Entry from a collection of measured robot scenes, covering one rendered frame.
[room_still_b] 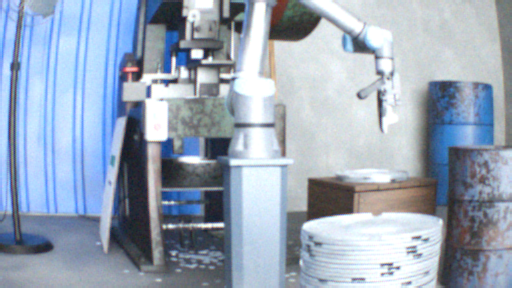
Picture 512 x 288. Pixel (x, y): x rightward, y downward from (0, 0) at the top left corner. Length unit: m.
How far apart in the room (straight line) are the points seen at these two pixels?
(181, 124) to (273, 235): 0.67
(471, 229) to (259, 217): 0.68
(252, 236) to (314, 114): 2.34
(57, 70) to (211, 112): 1.52
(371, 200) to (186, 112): 0.76
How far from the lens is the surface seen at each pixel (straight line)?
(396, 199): 2.05
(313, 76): 4.02
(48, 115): 3.50
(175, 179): 2.41
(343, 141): 4.12
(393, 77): 2.07
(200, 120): 2.27
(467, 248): 1.80
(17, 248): 2.42
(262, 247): 1.75
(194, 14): 2.44
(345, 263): 1.02
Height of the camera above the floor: 0.54
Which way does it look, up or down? 1 degrees down
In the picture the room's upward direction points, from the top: straight up
